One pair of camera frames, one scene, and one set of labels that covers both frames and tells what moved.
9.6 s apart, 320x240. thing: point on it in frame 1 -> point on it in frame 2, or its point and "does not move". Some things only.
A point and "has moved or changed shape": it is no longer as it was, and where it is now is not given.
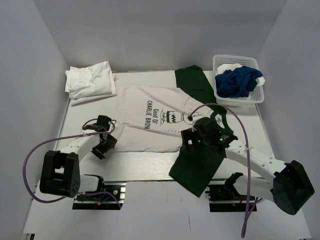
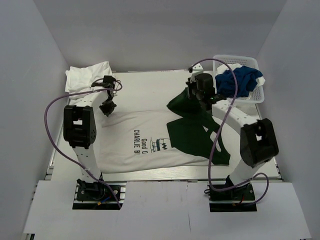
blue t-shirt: x=237 y=83 does not move
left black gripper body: x=104 y=146 -> x=107 y=106
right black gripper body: x=204 y=139 -> x=193 y=93
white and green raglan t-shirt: x=152 y=118 has moved or changed shape
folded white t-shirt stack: x=90 y=83 does not move
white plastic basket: x=256 y=96 does not move
